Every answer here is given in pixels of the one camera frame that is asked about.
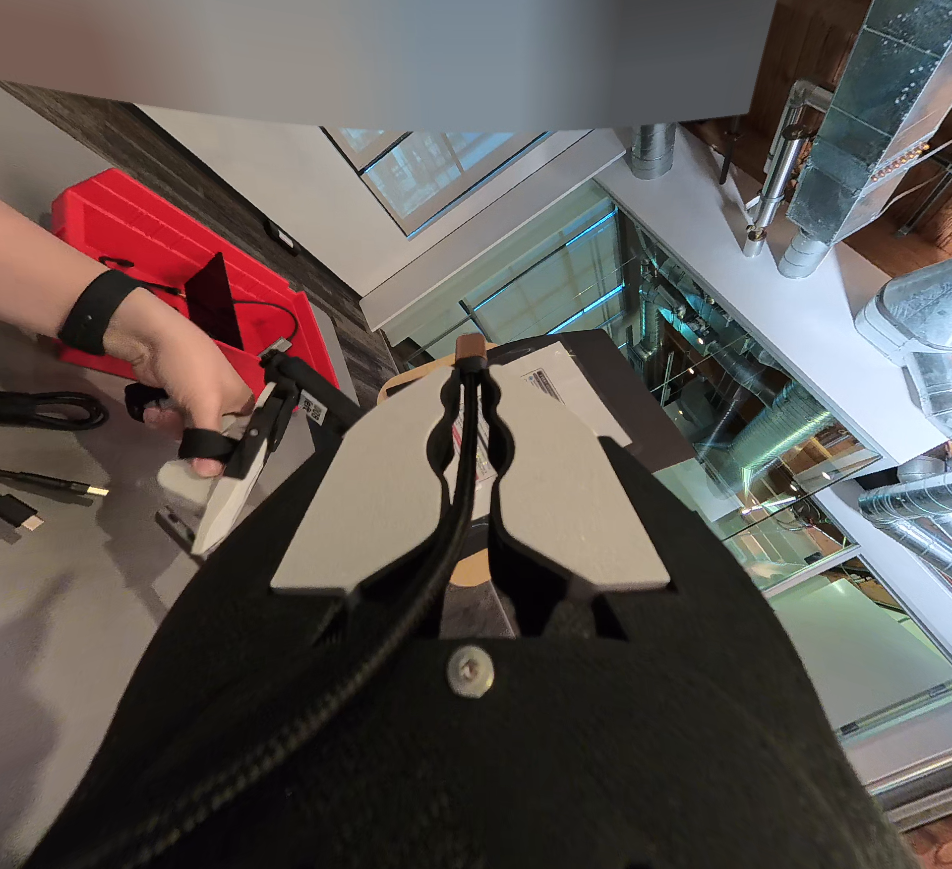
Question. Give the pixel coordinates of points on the large foil-wrapped duct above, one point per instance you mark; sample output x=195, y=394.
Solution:
x=915, y=318

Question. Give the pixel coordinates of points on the glass partition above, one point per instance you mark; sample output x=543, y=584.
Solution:
x=550, y=274

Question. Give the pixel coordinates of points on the person's left forearm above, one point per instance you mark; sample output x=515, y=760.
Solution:
x=37, y=266

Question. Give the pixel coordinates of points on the round silver duct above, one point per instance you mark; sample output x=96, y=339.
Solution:
x=654, y=151

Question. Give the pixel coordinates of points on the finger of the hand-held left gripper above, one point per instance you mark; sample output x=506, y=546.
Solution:
x=230, y=504

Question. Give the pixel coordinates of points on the silver metal pipe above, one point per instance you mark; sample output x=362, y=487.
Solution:
x=777, y=169

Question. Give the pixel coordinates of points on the glass window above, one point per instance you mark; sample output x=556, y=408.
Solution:
x=446, y=169

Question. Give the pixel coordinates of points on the red plastic bin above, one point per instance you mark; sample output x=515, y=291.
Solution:
x=134, y=222

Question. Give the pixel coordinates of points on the flexible silver duct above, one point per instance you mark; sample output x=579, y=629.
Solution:
x=915, y=512

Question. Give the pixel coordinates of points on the black usb plug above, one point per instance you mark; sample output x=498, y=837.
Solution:
x=15, y=510

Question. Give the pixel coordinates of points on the rectangular silver air duct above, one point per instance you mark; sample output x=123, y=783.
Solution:
x=877, y=65

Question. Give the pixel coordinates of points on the black wristband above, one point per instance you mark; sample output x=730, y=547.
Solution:
x=93, y=311

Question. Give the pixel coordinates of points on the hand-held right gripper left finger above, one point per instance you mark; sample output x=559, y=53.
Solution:
x=372, y=482

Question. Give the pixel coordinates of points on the cardboard box with label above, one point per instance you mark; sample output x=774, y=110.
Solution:
x=632, y=408

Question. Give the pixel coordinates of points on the dark flat panel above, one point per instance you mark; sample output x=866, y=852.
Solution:
x=216, y=303

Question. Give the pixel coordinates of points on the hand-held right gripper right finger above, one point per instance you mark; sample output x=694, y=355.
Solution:
x=573, y=497

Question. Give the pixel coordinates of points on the person's left hand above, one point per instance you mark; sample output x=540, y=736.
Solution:
x=178, y=363

